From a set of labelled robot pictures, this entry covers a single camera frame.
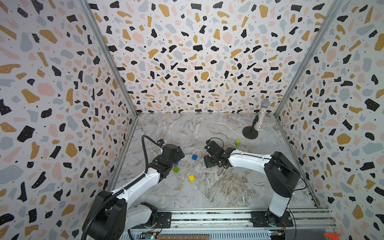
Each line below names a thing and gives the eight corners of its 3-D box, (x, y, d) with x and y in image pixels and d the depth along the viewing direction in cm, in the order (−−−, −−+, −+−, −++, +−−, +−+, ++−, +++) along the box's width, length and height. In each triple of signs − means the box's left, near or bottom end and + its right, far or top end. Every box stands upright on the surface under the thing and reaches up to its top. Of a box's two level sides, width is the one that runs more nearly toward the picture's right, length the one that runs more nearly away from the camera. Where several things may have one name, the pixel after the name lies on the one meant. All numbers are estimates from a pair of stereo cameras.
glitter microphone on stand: (244, 137, 110) (258, 103, 85) (249, 131, 114) (264, 97, 89) (252, 142, 108) (268, 108, 83) (257, 136, 111) (274, 102, 86)
